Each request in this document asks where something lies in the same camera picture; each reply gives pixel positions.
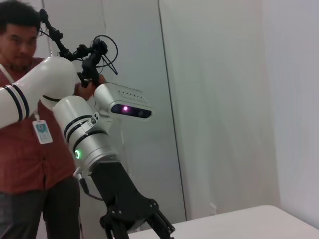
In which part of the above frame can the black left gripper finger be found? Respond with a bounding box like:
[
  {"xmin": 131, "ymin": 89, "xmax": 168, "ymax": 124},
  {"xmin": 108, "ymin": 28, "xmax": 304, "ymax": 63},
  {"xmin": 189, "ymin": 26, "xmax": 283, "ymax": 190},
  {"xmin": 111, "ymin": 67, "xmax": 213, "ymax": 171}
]
[
  {"xmin": 99, "ymin": 211, "xmax": 131, "ymax": 239},
  {"xmin": 146, "ymin": 204, "xmax": 175, "ymax": 239}
]

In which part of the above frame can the white id badge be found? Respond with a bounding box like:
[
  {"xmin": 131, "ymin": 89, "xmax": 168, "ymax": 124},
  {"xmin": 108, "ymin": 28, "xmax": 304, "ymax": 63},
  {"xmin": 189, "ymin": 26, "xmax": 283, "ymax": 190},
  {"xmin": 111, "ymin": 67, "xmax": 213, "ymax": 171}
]
[{"xmin": 32, "ymin": 119, "xmax": 54, "ymax": 145}]

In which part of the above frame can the person's hand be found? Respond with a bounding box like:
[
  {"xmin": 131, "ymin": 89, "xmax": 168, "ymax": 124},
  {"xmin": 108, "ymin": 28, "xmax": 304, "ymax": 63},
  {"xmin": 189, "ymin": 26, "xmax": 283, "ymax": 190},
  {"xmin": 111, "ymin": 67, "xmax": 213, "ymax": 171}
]
[{"xmin": 74, "ymin": 74, "xmax": 106, "ymax": 101}]

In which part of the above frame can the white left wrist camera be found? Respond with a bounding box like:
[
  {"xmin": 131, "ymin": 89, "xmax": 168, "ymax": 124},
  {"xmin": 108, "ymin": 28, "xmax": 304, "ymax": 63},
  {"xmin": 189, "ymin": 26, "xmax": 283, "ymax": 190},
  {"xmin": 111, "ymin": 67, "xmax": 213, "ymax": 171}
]
[{"xmin": 93, "ymin": 82, "xmax": 153, "ymax": 120}]

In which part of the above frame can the person in red shirt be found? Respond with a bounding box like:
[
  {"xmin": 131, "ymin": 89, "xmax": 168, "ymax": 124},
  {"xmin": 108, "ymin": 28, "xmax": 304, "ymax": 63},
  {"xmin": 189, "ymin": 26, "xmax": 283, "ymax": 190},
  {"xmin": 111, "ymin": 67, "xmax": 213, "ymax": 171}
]
[{"xmin": 0, "ymin": 0, "xmax": 107, "ymax": 239}]

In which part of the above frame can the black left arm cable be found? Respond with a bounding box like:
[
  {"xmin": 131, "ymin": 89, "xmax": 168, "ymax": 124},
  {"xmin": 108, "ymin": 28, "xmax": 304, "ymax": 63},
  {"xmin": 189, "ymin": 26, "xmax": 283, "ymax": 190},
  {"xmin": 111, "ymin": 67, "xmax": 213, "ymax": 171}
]
[{"xmin": 73, "ymin": 169, "xmax": 105, "ymax": 202}]

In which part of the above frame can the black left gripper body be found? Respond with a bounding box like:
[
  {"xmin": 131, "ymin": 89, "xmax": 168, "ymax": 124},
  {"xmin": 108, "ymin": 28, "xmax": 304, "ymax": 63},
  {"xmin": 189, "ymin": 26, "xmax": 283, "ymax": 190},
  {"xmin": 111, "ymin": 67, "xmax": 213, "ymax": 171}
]
[{"xmin": 89, "ymin": 161, "xmax": 160, "ymax": 234}]

